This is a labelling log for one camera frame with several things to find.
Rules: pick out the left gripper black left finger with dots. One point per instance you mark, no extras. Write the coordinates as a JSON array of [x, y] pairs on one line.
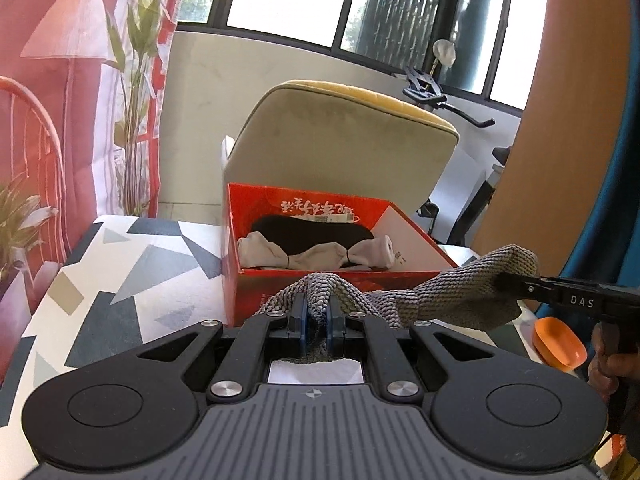
[[135, 408]]

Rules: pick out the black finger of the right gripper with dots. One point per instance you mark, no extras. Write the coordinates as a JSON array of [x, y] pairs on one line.
[[518, 286]]

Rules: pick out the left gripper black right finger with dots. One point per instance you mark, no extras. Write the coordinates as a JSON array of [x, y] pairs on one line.
[[437, 401]]

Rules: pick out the grey knitted sock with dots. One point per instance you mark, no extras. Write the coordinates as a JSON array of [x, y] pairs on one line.
[[465, 296]]

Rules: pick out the red strawberry cardboard box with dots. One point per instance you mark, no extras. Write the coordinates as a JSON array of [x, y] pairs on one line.
[[418, 257]]

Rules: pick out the beige sock pair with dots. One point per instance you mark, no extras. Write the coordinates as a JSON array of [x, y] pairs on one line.
[[254, 251]]

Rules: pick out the black sock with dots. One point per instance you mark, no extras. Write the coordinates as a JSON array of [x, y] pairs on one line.
[[294, 235]]

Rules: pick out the person's right hand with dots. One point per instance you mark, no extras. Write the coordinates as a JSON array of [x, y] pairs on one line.
[[605, 372]]

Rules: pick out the orange plastic scoop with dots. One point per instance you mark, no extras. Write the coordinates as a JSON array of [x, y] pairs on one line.
[[557, 345]]

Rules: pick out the geometric patterned tablecloth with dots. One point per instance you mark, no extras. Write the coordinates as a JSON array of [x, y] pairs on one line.
[[128, 281]]

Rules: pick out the black exercise bike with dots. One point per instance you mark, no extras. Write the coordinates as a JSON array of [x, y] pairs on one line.
[[423, 90]]

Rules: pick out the beige upholstered chair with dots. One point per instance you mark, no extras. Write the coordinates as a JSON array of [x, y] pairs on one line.
[[320, 136]]

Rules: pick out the pink printed backdrop curtain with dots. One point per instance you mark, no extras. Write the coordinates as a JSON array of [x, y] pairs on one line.
[[82, 89]]

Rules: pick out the white board with strap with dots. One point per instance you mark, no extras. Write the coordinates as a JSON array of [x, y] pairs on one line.
[[456, 186]]

